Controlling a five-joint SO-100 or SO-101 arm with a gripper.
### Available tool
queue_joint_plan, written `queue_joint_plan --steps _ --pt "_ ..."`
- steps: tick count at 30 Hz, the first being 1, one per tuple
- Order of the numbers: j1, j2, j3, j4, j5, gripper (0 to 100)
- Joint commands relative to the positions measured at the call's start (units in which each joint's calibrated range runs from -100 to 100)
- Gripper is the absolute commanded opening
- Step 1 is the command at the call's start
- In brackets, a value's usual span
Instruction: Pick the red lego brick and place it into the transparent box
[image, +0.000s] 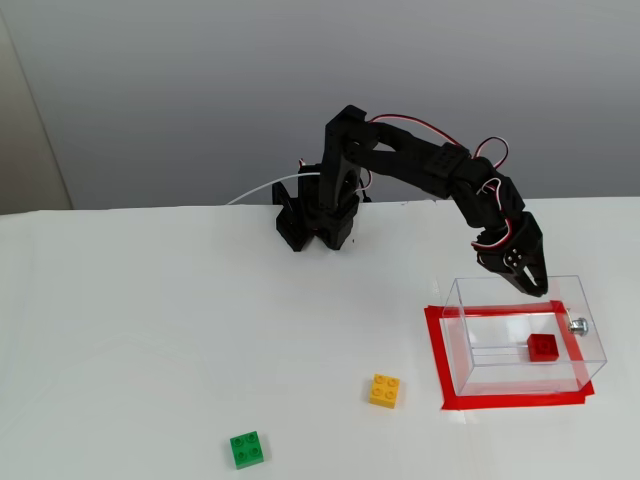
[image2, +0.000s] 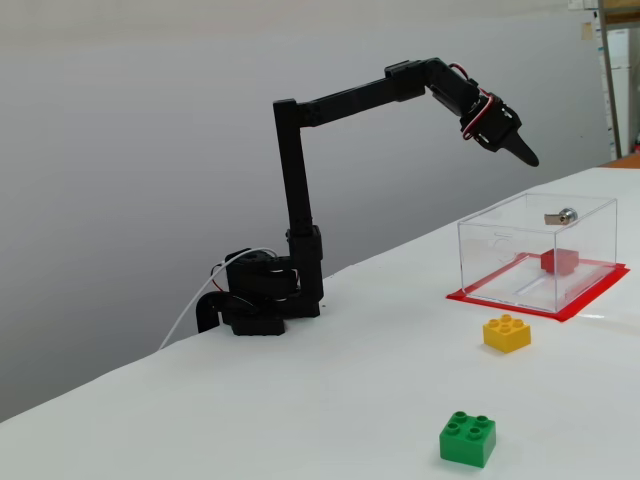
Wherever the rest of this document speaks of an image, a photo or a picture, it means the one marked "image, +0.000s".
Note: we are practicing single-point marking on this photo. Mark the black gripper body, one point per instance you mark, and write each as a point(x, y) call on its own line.
point(526, 248)

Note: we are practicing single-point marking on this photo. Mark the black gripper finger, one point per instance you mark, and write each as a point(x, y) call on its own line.
point(517, 272)
point(540, 272)

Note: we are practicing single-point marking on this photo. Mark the red lego brick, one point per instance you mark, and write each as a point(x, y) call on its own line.
point(543, 347)

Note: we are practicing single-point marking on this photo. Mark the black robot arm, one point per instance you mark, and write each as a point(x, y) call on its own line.
point(400, 150)

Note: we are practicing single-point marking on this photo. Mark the silver metal box lock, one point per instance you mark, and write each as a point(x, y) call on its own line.
point(579, 325)

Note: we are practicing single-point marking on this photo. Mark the transparent plastic box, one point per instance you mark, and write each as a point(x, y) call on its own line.
point(590, 360)

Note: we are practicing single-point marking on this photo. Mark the yellow lego brick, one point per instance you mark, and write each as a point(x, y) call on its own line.
point(384, 391)

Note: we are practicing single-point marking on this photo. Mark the green lego brick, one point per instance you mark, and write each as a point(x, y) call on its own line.
point(247, 450)

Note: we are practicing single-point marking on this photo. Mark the black table clamp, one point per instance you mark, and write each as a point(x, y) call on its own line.
point(285, 200)

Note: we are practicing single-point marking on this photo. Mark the red base plate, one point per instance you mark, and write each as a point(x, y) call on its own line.
point(500, 401)

